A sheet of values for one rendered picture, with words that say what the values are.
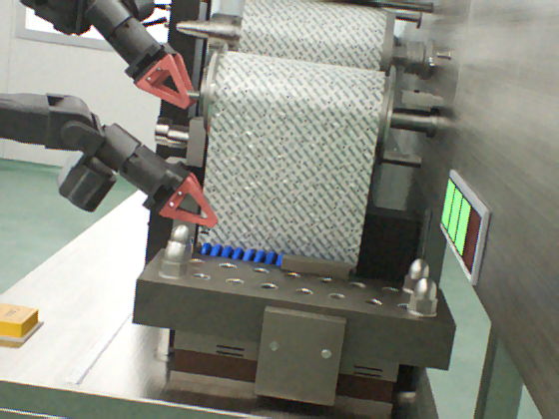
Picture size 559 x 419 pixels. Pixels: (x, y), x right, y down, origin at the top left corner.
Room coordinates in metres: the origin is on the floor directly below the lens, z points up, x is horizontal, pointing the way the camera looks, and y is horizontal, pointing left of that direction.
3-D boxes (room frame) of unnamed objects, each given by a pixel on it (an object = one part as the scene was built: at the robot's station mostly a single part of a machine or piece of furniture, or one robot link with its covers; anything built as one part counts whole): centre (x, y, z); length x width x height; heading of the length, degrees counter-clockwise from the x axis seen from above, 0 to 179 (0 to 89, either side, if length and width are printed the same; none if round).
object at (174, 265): (1.08, 0.13, 1.05); 0.04 x 0.04 x 0.04
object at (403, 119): (1.29, -0.17, 1.25); 0.07 x 0.04 x 0.04; 88
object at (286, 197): (1.24, 0.00, 1.11); 0.23 x 0.01 x 0.18; 88
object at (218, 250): (1.21, 0.00, 1.03); 0.21 x 0.04 x 0.03; 88
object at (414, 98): (1.29, -0.18, 1.28); 0.06 x 0.05 x 0.02; 88
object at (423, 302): (1.06, -0.19, 1.05); 0.04 x 0.04 x 0.04
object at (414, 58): (1.54, -0.18, 1.33); 0.07 x 0.07 x 0.07; 88
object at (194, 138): (1.34, 0.16, 1.05); 0.06 x 0.05 x 0.31; 88
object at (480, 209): (0.90, -0.19, 1.18); 0.25 x 0.01 x 0.07; 178
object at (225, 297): (1.12, -0.04, 1.00); 0.40 x 0.16 x 0.06; 88
